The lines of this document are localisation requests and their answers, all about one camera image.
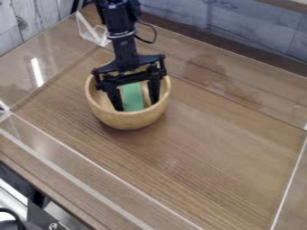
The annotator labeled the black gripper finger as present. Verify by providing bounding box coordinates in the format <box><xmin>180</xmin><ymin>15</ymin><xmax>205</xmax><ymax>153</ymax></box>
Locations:
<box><xmin>148</xmin><ymin>79</ymin><xmax>160</xmax><ymax>104</ymax></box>
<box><xmin>107</xmin><ymin>84</ymin><xmax>124</xmax><ymax>111</ymax></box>

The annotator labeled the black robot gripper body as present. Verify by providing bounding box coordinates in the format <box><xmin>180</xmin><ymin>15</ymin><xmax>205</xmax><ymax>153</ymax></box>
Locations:
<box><xmin>91</xmin><ymin>0</ymin><xmax>167</xmax><ymax>92</ymax></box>

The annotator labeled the green rectangular block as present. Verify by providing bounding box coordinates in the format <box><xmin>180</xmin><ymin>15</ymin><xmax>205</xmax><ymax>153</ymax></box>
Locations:
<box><xmin>123</xmin><ymin>83</ymin><xmax>145</xmax><ymax>111</ymax></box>

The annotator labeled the round wooden bowl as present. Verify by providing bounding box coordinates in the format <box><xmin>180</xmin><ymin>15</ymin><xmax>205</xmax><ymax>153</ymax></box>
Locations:
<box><xmin>84</xmin><ymin>59</ymin><xmax>172</xmax><ymax>131</ymax></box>

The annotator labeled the clear acrylic corner bracket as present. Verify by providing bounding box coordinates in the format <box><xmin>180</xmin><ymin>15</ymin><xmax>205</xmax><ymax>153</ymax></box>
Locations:
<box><xmin>76</xmin><ymin>12</ymin><xmax>111</xmax><ymax>47</ymax></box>

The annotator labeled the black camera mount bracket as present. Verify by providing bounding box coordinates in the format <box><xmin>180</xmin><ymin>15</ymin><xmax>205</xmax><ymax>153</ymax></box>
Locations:
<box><xmin>25</xmin><ymin>200</ymin><xmax>69</xmax><ymax>230</ymax></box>

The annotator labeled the black cable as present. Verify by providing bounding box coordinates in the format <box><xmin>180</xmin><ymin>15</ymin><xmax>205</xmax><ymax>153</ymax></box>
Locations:
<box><xmin>0</xmin><ymin>208</ymin><xmax>27</xmax><ymax>230</ymax></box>

